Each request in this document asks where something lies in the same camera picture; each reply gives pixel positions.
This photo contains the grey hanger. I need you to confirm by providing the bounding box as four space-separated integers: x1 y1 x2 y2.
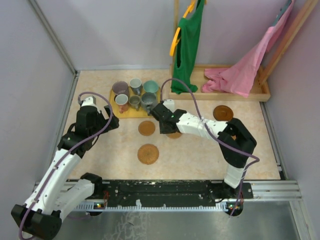
271 0 292 27

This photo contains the green shirt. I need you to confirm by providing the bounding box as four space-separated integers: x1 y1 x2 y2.
172 0 206 93

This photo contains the large brown wooden coaster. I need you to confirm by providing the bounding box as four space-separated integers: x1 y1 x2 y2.
213 105 234 121

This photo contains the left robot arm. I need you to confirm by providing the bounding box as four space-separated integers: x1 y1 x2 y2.
11 95 119 240

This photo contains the wooden rack base tray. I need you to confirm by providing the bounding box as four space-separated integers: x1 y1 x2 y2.
168 63 271 103

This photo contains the pink mug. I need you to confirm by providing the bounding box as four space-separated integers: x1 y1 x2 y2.
115 94 129 114

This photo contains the teal mug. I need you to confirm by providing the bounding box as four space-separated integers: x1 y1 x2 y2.
143 80 159 94

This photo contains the light wooden coaster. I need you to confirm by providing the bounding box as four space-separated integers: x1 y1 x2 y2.
138 120 156 136

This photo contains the large woven rattan coaster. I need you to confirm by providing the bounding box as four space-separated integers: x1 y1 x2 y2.
137 144 160 165

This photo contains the purple mug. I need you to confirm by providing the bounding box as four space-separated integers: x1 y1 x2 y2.
112 81 130 98

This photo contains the yellow hanger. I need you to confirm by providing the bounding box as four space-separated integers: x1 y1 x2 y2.
169 0 207 57

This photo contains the pink shirt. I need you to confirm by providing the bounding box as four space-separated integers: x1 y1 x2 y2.
201 0 295 98

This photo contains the small olive mug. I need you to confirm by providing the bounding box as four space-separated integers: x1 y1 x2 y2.
128 95 141 111

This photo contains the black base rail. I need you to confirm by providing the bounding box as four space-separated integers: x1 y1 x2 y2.
85 179 253 208

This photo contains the dark speckled grey mug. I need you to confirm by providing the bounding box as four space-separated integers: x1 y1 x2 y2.
140 92 158 116

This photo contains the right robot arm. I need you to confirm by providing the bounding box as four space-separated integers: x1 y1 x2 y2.
148 101 257 198

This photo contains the yellow tray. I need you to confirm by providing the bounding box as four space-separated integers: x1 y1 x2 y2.
109 86 160 119

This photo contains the grey-white mug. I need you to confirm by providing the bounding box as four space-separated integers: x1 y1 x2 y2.
129 78 143 96

